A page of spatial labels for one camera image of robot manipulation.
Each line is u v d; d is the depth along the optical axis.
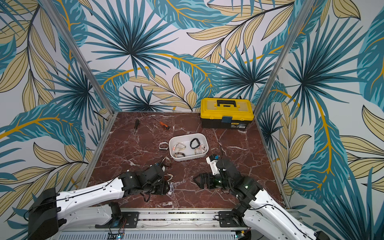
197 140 1.00
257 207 0.45
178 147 0.97
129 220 0.73
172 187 0.83
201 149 0.95
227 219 0.73
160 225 0.73
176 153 0.94
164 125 1.09
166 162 0.94
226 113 0.98
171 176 0.83
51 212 0.40
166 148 0.98
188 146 1.00
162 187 0.68
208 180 0.62
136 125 1.10
